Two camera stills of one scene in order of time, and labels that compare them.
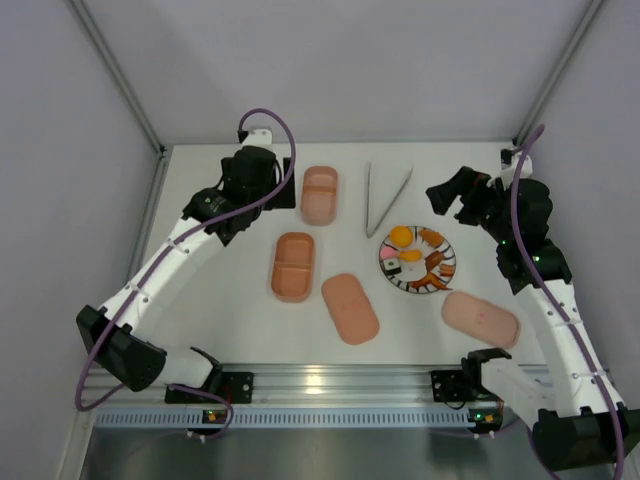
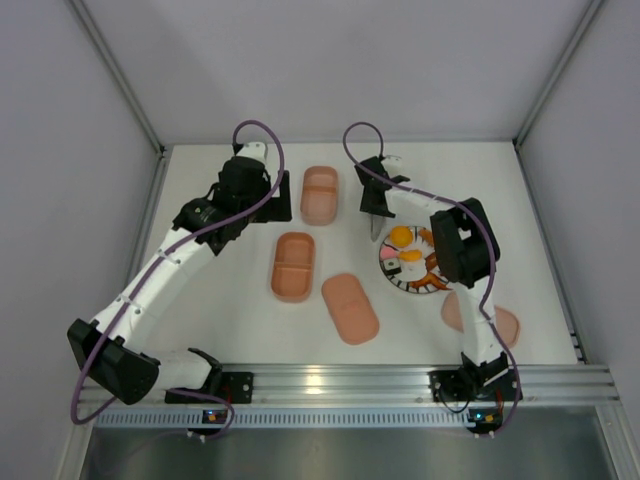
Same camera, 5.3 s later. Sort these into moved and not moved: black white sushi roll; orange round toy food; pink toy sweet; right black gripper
Moved: right black gripper
Not moved: pink toy sweet; orange round toy food; black white sushi roll
